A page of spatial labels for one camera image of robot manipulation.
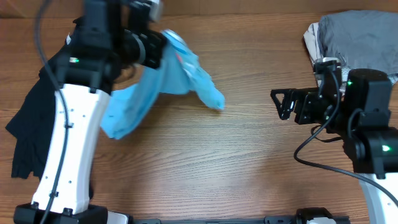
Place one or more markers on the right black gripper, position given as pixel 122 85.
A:
pixel 305 99

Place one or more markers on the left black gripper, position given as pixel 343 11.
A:
pixel 155 42

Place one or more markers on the light blue printed t-shirt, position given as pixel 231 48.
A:
pixel 179 73

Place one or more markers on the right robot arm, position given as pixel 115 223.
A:
pixel 357 112

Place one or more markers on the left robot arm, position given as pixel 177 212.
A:
pixel 110 36

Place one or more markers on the beige folded garment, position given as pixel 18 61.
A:
pixel 313 43

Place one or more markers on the grey folded garment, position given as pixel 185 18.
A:
pixel 361 39

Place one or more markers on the black t-shirt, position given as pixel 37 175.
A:
pixel 32 127

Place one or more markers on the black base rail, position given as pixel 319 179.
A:
pixel 302 216

